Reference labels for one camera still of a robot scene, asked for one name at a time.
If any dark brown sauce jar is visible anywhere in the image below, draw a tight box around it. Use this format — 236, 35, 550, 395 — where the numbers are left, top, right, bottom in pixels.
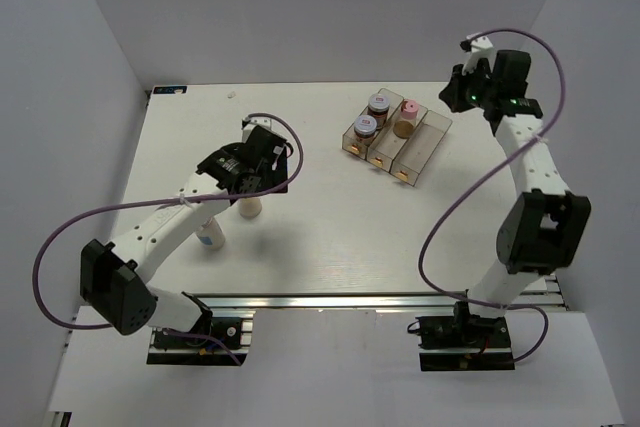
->
367, 93, 390, 130

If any orange label sauce jar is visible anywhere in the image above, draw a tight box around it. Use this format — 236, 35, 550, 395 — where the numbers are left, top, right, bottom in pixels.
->
353, 115, 377, 149

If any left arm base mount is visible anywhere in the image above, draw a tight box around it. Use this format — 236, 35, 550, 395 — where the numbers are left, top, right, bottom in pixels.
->
146, 308, 254, 367

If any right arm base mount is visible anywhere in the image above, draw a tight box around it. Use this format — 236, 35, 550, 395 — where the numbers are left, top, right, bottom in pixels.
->
407, 302, 515, 372

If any middle clear organizer bin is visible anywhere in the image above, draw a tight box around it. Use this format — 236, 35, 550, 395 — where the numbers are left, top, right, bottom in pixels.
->
365, 104, 428, 172

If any left blue table sticker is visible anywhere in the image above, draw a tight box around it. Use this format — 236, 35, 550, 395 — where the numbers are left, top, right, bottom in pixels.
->
152, 85, 187, 95

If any silver lid white bottle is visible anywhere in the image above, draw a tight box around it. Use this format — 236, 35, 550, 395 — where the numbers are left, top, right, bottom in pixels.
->
195, 217, 226, 250

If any pink lid spice bottle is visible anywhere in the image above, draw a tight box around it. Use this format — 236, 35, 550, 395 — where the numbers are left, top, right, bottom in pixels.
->
393, 100, 419, 139

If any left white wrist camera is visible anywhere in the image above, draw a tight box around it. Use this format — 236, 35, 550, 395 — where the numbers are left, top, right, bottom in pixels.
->
242, 117, 273, 142

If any yellow lid spice bottle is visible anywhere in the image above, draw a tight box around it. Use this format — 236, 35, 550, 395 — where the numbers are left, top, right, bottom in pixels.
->
237, 198, 262, 219

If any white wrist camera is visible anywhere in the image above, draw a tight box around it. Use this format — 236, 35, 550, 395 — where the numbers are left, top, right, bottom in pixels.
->
460, 33, 495, 75
242, 117, 273, 142

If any right clear organizer bin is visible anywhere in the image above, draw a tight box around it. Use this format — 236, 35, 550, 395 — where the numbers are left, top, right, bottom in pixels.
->
390, 110, 452, 186

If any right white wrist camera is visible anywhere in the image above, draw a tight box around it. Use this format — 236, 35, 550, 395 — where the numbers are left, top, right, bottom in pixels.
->
460, 33, 495, 75

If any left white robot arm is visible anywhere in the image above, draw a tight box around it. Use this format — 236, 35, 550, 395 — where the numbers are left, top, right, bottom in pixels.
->
80, 126, 288, 346

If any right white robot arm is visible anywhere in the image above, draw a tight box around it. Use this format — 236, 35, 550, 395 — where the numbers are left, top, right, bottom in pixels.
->
439, 48, 591, 346

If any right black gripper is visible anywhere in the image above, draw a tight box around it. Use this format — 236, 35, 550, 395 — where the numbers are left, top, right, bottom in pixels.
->
437, 61, 496, 114

